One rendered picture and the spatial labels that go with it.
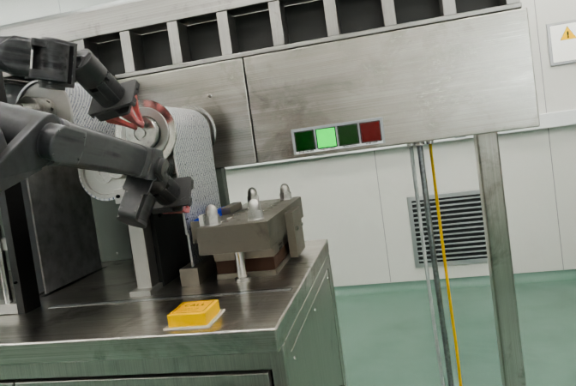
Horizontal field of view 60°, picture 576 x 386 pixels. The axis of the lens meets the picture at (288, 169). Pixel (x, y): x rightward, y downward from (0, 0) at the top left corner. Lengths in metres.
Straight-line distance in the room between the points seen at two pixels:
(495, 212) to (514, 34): 0.50
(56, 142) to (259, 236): 0.58
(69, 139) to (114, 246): 1.06
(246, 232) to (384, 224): 2.75
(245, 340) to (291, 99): 0.75
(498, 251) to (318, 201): 2.33
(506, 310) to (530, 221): 2.26
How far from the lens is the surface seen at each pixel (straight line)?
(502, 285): 1.62
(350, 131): 1.35
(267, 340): 0.83
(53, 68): 0.95
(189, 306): 0.92
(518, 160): 3.79
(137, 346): 0.91
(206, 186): 1.27
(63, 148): 0.58
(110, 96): 1.03
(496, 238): 1.58
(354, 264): 3.83
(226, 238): 1.07
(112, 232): 1.62
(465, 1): 1.49
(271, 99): 1.40
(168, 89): 1.50
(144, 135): 1.13
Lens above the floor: 1.18
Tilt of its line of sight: 3 degrees down
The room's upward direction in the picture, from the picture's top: 8 degrees counter-clockwise
